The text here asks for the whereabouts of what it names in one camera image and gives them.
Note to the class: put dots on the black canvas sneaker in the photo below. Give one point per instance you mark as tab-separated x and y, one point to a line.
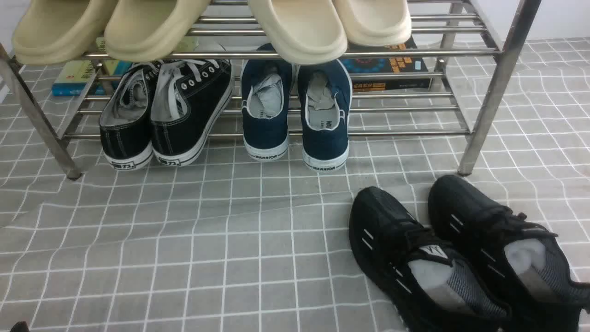
190	96
124	122

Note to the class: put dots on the navy slip-on shoe right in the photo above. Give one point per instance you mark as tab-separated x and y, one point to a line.
325	93

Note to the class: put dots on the navy slip-on shoe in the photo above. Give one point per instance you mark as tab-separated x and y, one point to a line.
325	93
265	86

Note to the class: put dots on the navy slip-on shoe left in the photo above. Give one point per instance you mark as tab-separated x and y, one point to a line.
265	86

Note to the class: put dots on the black mesh running shoe left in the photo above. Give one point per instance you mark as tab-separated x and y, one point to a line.
431	285

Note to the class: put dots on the black mesh running shoe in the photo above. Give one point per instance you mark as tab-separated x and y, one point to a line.
520	262
431	285

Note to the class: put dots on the black mesh running shoe right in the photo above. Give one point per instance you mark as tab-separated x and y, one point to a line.
520	262

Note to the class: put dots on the grey checked floor cloth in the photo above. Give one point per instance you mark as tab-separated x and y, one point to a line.
231	245

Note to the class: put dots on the cream slipper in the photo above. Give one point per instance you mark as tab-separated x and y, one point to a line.
375	23
303	32

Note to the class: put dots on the cream slipper far right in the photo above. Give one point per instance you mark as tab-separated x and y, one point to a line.
375	23

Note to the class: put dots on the beige slipper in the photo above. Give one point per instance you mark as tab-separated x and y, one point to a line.
146	30
56	31

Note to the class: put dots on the blue green book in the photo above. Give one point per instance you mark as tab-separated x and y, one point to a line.
75	74

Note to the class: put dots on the beige slipper far left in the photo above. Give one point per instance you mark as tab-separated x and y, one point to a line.
56	31

